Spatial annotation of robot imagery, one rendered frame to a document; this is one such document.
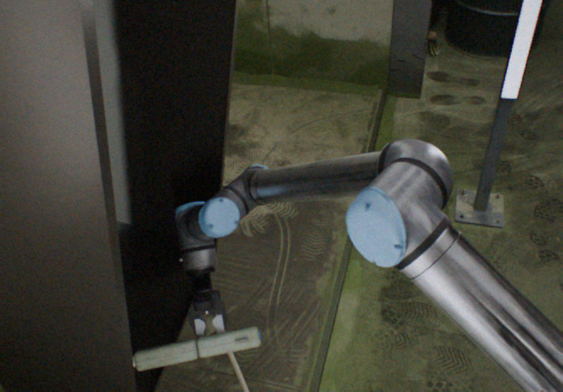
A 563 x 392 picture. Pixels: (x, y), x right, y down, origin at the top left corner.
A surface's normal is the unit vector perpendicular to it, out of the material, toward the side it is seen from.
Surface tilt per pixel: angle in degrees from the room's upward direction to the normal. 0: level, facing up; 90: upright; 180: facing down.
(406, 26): 90
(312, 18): 90
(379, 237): 86
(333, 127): 0
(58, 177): 90
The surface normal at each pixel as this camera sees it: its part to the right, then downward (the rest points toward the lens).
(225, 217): 0.47, -0.14
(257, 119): -0.07, -0.73
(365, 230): -0.73, 0.46
